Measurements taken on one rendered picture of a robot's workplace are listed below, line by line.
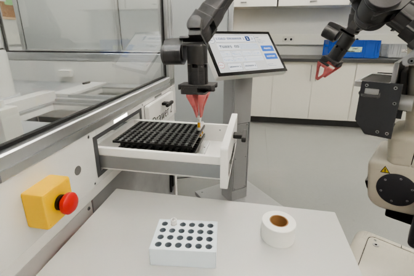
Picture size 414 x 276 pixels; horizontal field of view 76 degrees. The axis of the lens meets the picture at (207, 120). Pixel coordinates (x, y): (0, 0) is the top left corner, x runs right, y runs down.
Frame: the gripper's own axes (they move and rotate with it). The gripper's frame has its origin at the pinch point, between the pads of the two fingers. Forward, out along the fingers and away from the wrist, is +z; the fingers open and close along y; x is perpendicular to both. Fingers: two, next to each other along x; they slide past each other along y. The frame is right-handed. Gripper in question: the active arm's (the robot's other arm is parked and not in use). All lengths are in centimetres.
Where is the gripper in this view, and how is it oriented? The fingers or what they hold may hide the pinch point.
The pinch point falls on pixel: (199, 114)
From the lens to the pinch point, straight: 77.9
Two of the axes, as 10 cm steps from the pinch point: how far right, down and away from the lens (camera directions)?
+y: 9.7, 0.4, -2.2
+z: 0.2, 9.6, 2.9
